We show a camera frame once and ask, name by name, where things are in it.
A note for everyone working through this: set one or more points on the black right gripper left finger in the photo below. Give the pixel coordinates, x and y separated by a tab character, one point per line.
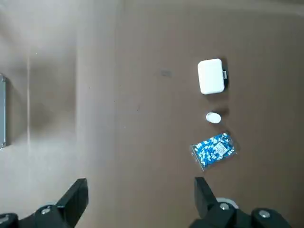
59	213

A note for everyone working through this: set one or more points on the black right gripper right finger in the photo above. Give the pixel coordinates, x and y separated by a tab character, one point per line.
225	213

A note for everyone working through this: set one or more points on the silver aluminium medical kit case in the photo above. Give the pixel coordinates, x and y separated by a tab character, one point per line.
2	111

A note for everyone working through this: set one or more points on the blue capsule bag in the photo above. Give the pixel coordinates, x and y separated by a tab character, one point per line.
213	149

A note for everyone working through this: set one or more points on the small white-capped bottle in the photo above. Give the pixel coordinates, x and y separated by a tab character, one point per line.
213	117

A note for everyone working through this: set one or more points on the white plastic pill box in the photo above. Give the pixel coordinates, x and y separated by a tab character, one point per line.
211	76

